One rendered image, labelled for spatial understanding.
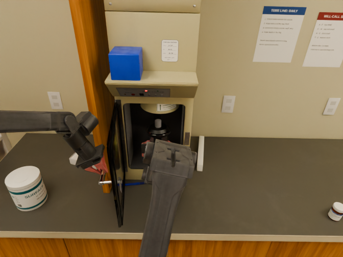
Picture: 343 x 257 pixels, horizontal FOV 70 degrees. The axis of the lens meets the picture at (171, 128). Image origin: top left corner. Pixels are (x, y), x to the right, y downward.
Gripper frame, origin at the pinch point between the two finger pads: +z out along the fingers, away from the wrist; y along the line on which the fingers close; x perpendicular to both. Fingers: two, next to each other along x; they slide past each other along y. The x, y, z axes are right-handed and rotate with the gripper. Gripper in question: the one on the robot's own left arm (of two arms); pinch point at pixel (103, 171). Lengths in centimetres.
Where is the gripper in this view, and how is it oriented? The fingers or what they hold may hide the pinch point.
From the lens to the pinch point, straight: 94.5
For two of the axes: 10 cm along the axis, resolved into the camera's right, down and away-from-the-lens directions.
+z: 4.0, 7.4, 5.4
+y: -9.1, 3.9, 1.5
